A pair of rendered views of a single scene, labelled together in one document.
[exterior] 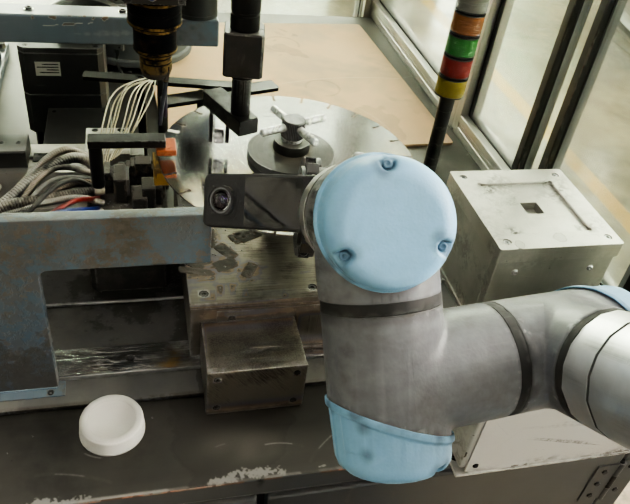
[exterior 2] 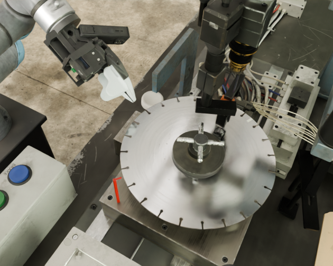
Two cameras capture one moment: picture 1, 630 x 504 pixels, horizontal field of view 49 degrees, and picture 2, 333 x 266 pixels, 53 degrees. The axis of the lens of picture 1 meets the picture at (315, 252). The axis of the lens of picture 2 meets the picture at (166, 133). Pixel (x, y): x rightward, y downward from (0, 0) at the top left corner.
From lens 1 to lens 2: 103 cm
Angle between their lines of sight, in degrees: 79
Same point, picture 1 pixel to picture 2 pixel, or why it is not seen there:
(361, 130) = (203, 210)
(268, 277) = not seen: hidden behind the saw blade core
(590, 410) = not seen: outside the picture
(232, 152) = (215, 131)
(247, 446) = (115, 129)
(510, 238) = (75, 241)
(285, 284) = not seen: hidden behind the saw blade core
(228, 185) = (117, 27)
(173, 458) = (128, 110)
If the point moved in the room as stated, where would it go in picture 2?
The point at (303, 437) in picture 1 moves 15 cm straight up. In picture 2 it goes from (103, 145) to (96, 111)
